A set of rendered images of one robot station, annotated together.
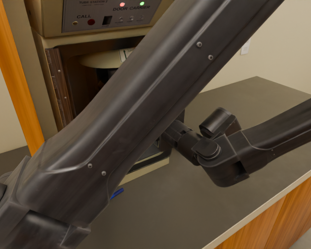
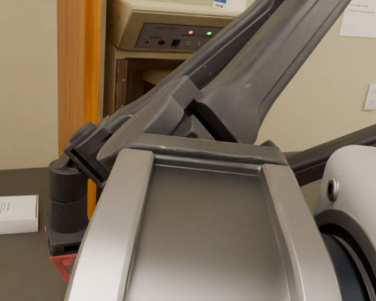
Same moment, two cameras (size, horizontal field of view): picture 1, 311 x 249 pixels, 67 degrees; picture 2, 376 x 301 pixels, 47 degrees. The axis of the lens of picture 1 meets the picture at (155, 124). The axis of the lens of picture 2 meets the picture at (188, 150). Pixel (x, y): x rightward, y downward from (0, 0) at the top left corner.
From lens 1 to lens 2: 0.45 m
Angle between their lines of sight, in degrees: 12
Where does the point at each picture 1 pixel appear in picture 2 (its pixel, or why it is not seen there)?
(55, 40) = (126, 53)
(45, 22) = (124, 38)
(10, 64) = (92, 66)
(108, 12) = (178, 36)
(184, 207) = not seen: hidden behind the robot
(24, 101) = (92, 98)
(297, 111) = (324, 146)
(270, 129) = (298, 157)
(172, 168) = not seen: hidden behind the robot
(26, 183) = (113, 119)
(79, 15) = (153, 36)
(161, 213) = not seen: hidden behind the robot
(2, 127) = (36, 138)
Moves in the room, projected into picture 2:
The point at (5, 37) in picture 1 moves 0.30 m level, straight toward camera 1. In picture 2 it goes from (95, 45) to (129, 91)
